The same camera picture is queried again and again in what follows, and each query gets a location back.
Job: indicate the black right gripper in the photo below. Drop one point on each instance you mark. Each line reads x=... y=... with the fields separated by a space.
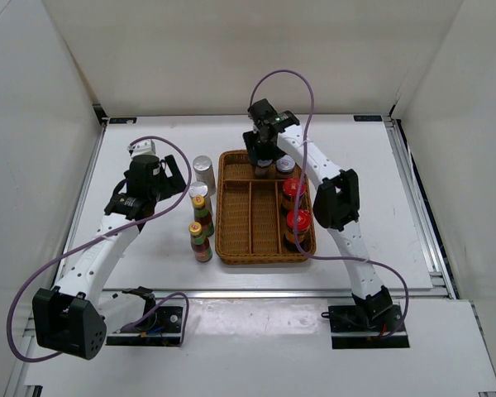
x=249 y=139

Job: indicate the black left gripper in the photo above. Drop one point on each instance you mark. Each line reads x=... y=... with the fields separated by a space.
x=175 y=184

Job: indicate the white-lid spice jar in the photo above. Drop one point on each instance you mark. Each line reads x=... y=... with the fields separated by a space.
x=284 y=167
x=262 y=172

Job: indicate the green-label sauce bottle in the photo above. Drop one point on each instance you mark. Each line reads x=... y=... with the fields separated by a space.
x=202 y=214
x=199 y=242

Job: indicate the red-lid sauce jar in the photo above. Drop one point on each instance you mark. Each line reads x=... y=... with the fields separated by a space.
x=296 y=229
x=292 y=192

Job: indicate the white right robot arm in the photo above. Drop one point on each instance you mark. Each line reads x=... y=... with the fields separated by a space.
x=336 y=204

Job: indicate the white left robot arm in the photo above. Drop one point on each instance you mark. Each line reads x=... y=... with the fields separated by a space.
x=70 y=317

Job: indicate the far silver-lid salt shaker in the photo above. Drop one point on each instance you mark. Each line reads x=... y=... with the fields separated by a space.
x=202 y=166

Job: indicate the silver-lid salt shaker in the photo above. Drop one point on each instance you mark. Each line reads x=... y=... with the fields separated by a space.
x=198 y=188
x=202 y=166

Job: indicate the near silver-lid salt shaker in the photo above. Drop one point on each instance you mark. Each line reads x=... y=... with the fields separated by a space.
x=198 y=188

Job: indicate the brown wicker basket tray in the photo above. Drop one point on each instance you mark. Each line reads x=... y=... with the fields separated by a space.
x=250 y=223

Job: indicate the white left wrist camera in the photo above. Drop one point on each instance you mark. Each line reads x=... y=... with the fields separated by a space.
x=145 y=147

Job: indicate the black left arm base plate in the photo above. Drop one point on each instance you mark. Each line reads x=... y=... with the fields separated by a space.
x=165 y=327

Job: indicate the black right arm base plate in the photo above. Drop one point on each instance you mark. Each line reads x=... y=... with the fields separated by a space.
x=350 y=331

